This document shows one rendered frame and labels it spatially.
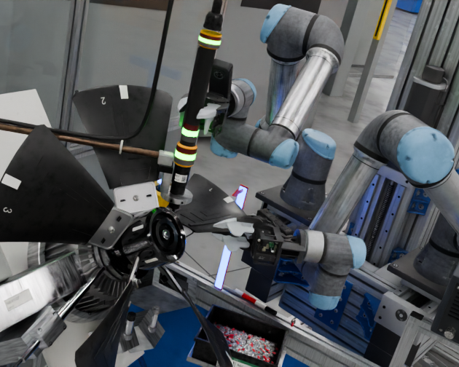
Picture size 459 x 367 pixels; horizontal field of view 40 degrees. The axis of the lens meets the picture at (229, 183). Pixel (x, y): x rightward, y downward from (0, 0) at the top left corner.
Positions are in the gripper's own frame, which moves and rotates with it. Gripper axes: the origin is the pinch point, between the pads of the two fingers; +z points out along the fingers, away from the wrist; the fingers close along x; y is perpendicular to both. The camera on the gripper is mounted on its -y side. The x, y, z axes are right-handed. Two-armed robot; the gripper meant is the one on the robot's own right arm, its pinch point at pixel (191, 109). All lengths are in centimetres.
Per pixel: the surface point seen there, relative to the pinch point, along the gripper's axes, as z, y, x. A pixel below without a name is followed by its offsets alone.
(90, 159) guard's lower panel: -71, 52, 59
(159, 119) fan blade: -8.0, 7.1, 9.8
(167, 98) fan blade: -13.0, 3.4, 10.8
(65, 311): 27.5, 37.2, 6.2
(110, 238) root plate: 14.1, 26.9, 6.0
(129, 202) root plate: 4.8, 22.6, 7.5
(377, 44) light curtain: -586, 48, 23
